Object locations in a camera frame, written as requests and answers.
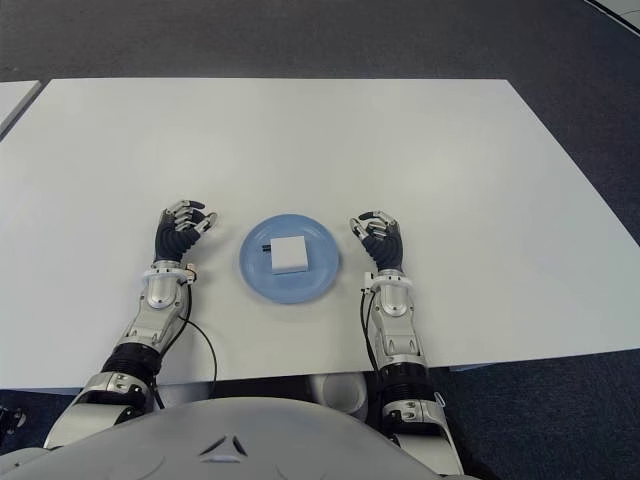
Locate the robot right hand black silver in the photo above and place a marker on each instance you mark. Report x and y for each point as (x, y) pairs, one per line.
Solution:
(387, 247)

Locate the robot left hand black silver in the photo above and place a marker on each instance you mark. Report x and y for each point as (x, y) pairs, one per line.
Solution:
(175, 242)

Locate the white charger block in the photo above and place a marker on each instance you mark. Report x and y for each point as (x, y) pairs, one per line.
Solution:
(290, 255)

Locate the robot right arm silver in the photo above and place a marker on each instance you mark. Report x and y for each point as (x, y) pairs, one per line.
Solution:
(397, 325)

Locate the robot left arm silver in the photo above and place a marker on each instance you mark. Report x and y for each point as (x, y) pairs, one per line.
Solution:
(155, 310)

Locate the blue round plate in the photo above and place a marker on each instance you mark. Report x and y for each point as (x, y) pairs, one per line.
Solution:
(320, 280)

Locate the grey robot torso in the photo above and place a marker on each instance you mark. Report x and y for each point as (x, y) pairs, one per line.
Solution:
(225, 440)

